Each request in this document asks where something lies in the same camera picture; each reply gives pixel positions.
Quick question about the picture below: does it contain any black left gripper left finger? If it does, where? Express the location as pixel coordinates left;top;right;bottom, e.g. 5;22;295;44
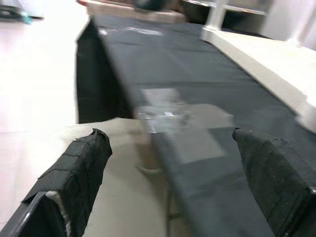
0;127;113;237

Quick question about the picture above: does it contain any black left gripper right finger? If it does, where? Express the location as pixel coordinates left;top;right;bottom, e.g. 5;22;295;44
233;127;316;237

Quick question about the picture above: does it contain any white plastic table leg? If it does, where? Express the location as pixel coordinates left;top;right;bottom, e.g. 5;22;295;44
205;0;226;32

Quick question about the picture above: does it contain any clear plastic bag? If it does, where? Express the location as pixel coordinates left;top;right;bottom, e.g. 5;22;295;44
98;25;164;37
134;88;235;170

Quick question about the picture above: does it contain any white plastic table top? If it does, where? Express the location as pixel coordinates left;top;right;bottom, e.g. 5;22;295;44
200;26;316;133

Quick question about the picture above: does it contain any black tablecloth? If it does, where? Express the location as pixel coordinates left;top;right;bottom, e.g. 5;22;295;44
75;16;316;237

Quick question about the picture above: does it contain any beige cloth covered bench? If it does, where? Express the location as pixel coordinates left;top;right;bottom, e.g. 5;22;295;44
85;0;186;25

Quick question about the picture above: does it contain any black coiled hose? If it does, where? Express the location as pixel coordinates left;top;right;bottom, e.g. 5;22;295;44
0;4;23;20

